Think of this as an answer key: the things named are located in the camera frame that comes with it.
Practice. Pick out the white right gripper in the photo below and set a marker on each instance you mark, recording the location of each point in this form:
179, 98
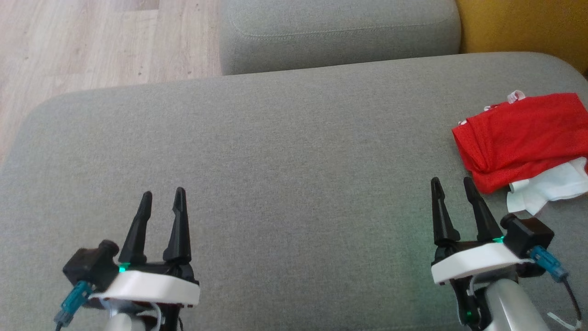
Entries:
473, 262

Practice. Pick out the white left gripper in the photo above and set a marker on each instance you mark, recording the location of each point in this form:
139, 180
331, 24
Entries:
151, 287

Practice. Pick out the red jersey white sleeves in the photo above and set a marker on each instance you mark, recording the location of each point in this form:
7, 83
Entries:
528, 138

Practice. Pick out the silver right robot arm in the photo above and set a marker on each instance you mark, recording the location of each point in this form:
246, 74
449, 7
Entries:
510, 308

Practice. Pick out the large grey sofa seat cushion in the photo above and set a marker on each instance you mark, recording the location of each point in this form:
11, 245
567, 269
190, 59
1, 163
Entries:
285, 161

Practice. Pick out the mustard yellow cushion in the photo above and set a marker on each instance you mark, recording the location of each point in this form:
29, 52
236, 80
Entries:
523, 27

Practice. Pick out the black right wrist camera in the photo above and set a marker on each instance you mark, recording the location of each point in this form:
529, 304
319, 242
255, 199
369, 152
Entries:
528, 234

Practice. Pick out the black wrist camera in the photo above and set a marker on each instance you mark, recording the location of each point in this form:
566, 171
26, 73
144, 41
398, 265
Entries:
528, 234
89, 266

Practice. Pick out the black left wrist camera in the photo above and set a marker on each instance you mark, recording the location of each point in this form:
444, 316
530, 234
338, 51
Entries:
89, 266

